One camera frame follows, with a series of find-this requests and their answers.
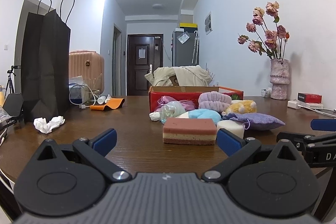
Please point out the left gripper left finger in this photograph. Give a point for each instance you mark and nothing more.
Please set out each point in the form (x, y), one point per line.
(93, 152)

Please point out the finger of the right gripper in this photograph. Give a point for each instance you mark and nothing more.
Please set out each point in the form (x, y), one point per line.
(323, 124)

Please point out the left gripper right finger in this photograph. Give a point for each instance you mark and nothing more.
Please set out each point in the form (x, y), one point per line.
(239, 152)

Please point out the white round sponge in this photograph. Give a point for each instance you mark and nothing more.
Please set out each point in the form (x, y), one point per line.
(235, 127)

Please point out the purple knitted pouch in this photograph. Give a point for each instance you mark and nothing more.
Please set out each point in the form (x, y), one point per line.
(255, 121)

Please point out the yellow white plush toy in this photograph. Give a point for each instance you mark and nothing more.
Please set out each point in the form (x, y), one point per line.
(241, 107)

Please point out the light blue fluffy cloth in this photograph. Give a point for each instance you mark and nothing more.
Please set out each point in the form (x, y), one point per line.
(205, 114)

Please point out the lavender fluffy headband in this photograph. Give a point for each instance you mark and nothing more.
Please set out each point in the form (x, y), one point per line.
(216, 101)

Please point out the pink layered sponge block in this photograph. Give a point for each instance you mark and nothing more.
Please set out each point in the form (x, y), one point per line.
(189, 131)

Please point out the pink satin scrunchie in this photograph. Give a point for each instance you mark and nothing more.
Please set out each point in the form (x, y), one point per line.
(188, 105)

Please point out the iridescent clear plastic bag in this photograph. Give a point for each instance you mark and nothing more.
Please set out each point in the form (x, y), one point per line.
(171, 111)

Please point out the red orange cardboard box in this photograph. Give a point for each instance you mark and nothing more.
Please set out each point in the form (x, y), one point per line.
(189, 93)

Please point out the small white cloth piece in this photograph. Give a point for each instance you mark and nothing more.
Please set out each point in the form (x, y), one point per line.
(155, 116)

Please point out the red black small box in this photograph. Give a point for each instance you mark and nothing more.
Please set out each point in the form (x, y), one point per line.
(309, 98)

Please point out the white charger adapter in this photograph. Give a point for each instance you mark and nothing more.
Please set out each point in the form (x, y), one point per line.
(293, 104)

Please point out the orange cloth band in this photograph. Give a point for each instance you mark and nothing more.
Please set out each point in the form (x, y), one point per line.
(112, 104)

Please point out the white small bottle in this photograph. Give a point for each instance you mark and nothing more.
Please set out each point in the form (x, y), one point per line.
(103, 99)

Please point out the clear glass jar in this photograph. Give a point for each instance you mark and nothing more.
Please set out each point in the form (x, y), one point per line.
(95, 87)

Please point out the crumpled white tissue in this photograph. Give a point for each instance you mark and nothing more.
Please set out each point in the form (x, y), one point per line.
(45, 127)

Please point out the small white jar by vase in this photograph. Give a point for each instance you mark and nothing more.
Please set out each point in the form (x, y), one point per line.
(266, 92)

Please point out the pink textured vase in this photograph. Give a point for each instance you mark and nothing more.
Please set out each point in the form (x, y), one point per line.
(279, 78)

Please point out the pink hard-shell suitcase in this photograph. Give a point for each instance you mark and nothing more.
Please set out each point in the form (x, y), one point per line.
(87, 64)

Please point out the beige coat on chair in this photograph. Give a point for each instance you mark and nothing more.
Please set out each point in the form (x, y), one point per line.
(184, 75)

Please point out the black paper shopping bag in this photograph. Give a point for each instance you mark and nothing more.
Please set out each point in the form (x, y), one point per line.
(45, 66)

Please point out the dried pink roses bouquet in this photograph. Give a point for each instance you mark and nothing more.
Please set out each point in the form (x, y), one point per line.
(271, 37)

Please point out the dark brown entrance door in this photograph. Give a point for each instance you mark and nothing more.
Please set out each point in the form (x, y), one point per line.
(144, 55)

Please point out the grey refrigerator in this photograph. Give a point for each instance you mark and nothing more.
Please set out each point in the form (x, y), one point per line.
(185, 47)

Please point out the yellow box on refrigerator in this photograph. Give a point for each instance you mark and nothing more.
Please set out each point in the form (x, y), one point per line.
(188, 25)

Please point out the camera tripod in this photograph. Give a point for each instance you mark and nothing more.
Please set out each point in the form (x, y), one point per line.
(10, 86)

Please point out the white wall panel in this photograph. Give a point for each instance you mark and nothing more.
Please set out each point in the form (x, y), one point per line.
(208, 24)

